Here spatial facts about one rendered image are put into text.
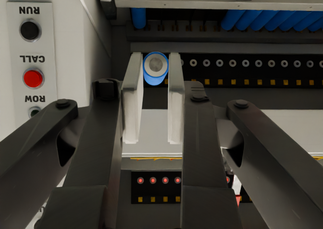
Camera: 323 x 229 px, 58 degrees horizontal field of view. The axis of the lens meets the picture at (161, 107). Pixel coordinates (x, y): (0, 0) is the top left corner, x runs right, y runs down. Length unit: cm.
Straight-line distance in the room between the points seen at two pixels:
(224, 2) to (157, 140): 16
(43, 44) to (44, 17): 2
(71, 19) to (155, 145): 14
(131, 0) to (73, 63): 10
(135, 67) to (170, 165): 22
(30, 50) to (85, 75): 5
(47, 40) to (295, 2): 26
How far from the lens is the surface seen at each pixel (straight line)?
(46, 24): 29
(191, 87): 16
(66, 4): 29
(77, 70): 29
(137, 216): 56
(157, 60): 19
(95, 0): 34
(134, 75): 15
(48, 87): 29
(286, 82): 49
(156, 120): 29
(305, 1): 37
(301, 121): 33
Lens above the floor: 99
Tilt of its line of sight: 10 degrees up
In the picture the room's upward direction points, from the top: 179 degrees counter-clockwise
